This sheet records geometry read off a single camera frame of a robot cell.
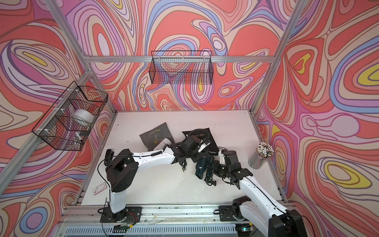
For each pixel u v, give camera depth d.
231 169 0.64
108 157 0.91
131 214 0.72
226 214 0.73
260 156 0.79
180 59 0.87
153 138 1.02
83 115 0.75
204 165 0.84
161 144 0.94
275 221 0.41
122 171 0.49
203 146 0.75
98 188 0.82
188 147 0.68
